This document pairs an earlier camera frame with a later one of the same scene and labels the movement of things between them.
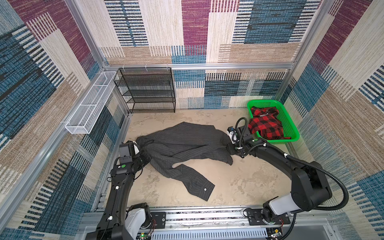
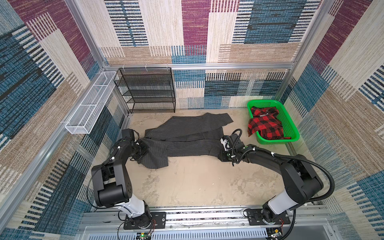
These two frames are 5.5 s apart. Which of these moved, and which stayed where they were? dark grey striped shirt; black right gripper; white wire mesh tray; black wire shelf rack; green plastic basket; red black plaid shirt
Moved: dark grey striped shirt; black right gripper
Stayed: red black plaid shirt; white wire mesh tray; green plastic basket; black wire shelf rack
